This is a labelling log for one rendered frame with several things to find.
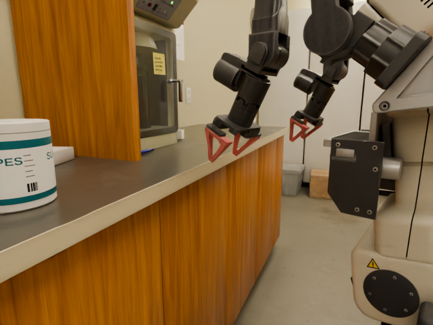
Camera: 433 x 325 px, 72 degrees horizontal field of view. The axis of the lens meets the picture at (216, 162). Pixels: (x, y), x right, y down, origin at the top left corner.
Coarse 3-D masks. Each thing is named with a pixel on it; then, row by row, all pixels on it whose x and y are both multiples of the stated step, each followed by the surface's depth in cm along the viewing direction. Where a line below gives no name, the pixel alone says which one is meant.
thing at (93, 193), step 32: (192, 128) 200; (288, 128) 213; (96, 160) 94; (160, 160) 94; (192, 160) 94; (224, 160) 104; (64, 192) 61; (96, 192) 61; (128, 192) 61; (160, 192) 69; (0, 224) 45; (32, 224) 45; (64, 224) 46; (96, 224) 51; (0, 256) 37; (32, 256) 41
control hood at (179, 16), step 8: (136, 0) 94; (184, 0) 110; (192, 0) 113; (136, 8) 96; (184, 8) 114; (192, 8) 117; (144, 16) 104; (152, 16) 105; (176, 16) 114; (184, 16) 117; (168, 24) 115; (176, 24) 118
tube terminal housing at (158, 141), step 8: (136, 16) 101; (152, 24) 109; (160, 24) 114; (160, 136) 120; (168, 136) 125; (176, 136) 131; (144, 144) 111; (152, 144) 115; (160, 144) 120; (168, 144) 126
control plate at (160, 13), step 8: (144, 0) 96; (152, 0) 98; (160, 0) 101; (168, 0) 103; (176, 0) 106; (144, 8) 99; (152, 8) 101; (168, 8) 107; (176, 8) 110; (160, 16) 107; (168, 16) 110
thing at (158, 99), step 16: (144, 32) 104; (160, 32) 112; (144, 48) 104; (160, 48) 113; (176, 48) 123; (144, 64) 105; (176, 64) 124; (144, 80) 106; (160, 80) 115; (144, 96) 107; (160, 96) 116; (176, 96) 126; (144, 112) 107; (160, 112) 116; (176, 112) 127; (144, 128) 108; (160, 128) 117; (176, 128) 128
